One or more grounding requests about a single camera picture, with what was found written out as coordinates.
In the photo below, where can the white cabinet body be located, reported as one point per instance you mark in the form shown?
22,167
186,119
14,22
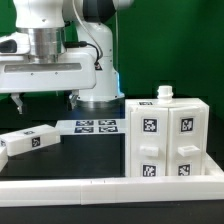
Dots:
166,100

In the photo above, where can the white cabinet door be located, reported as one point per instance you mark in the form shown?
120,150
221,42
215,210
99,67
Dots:
184,150
148,138

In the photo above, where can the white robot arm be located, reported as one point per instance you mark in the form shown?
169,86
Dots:
61,45

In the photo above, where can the white long cabinet top block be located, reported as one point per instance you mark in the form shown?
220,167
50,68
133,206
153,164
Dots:
22,141

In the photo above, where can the white L-shaped fence frame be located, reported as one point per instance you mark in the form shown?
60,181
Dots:
209,186

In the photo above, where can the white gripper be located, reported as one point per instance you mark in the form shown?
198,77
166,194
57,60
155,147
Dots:
74,70

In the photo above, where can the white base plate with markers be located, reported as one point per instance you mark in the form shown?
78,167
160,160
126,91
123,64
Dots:
91,126

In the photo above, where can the white block at left edge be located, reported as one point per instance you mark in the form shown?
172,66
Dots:
3,157

